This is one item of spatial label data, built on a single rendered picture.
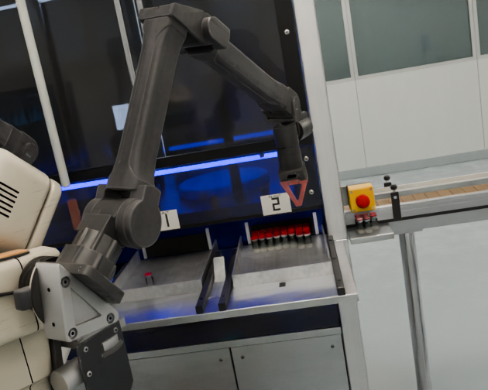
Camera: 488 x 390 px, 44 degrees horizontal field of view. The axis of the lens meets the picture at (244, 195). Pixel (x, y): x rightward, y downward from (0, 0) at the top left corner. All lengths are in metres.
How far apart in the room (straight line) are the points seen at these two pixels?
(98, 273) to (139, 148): 0.22
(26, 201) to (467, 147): 5.94
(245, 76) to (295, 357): 1.02
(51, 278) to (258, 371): 1.21
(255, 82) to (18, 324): 0.67
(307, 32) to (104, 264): 1.03
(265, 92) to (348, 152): 5.14
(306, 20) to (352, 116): 4.70
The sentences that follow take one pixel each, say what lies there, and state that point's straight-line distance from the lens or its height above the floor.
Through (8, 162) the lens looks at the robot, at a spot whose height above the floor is 1.36.
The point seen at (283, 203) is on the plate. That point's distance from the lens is 1.77.
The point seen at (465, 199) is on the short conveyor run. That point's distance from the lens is 1.96.
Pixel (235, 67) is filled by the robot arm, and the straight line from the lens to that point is 1.22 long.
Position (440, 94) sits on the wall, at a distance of 6.52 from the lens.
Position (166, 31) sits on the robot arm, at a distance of 1.04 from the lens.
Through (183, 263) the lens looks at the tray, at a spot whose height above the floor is 0.88.
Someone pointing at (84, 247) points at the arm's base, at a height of 1.23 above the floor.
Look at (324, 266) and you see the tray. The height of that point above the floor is 0.90.
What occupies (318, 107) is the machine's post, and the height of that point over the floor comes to 1.28.
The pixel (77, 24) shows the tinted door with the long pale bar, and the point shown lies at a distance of 1.83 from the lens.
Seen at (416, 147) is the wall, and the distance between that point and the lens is 6.54.
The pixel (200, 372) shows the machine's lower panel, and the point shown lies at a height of 0.50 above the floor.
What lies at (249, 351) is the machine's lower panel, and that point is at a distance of 1.96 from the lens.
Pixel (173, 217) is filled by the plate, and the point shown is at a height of 1.03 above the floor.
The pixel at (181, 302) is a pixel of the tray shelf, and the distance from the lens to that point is 1.56.
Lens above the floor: 1.46
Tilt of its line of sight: 13 degrees down
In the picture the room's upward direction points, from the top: 10 degrees counter-clockwise
